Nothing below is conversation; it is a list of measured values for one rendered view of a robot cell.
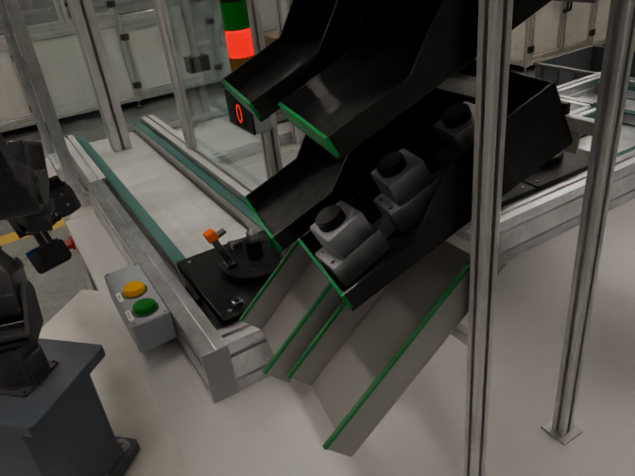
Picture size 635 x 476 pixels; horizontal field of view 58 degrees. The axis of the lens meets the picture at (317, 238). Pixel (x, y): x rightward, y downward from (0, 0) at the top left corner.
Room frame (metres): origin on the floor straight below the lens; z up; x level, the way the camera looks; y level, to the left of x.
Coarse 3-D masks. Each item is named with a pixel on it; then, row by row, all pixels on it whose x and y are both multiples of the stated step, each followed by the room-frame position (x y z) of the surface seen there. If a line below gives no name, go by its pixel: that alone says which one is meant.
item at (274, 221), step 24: (312, 144) 0.74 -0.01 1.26; (360, 144) 0.62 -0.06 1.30; (288, 168) 0.73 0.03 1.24; (312, 168) 0.72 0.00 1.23; (336, 168) 0.69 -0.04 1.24; (360, 168) 0.62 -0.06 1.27; (264, 192) 0.71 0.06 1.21; (288, 192) 0.70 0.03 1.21; (312, 192) 0.67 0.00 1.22; (336, 192) 0.61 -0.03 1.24; (264, 216) 0.67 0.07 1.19; (288, 216) 0.64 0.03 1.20; (312, 216) 0.60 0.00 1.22; (288, 240) 0.59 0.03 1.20
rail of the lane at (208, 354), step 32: (96, 192) 1.40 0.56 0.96; (128, 224) 1.18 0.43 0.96; (128, 256) 1.11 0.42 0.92; (160, 256) 1.02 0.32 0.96; (160, 288) 0.89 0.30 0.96; (192, 288) 0.87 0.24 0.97; (192, 320) 0.79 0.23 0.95; (192, 352) 0.74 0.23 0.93; (224, 352) 0.70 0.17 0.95; (224, 384) 0.70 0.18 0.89
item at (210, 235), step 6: (210, 228) 0.89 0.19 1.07; (222, 228) 0.90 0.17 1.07; (204, 234) 0.88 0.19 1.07; (210, 234) 0.87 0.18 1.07; (216, 234) 0.88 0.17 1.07; (222, 234) 0.89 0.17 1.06; (210, 240) 0.87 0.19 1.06; (216, 240) 0.88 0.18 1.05; (216, 246) 0.88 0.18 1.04; (222, 246) 0.89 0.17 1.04; (222, 252) 0.88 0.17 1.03; (222, 258) 0.90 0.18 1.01; (228, 258) 0.89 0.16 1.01
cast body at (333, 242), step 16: (336, 208) 0.51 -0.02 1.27; (352, 208) 0.51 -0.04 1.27; (320, 224) 0.50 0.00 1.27; (336, 224) 0.49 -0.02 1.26; (352, 224) 0.49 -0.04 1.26; (368, 224) 0.50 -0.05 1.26; (384, 224) 0.53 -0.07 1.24; (320, 240) 0.51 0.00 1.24; (336, 240) 0.48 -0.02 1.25; (352, 240) 0.49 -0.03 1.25; (368, 240) 0.50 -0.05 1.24; (384, 240) 0.51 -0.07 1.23; (320, 256) 0.51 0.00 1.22; (336, 256) 0.49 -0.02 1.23; (352, 256) 0.49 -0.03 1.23; (368, 256) 0.50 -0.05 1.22; (336, 272) 0.48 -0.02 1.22; (352, 272) 0.49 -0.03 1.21
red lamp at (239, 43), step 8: (232, 32) 1.12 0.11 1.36; (240, 32) 1.12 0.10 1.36; (248, 32) 1.13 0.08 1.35; (232, 40) 1.12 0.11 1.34; (240, 40) 1.12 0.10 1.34; (248, 40) 1.13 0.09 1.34; (232, 48) 1.12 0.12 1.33; (240, 48) 1.12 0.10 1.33; (248, 48) 1.12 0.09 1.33; (232, 56) 1.12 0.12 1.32; (240, 56) 1.12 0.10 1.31; (248, 56) 1.12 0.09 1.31
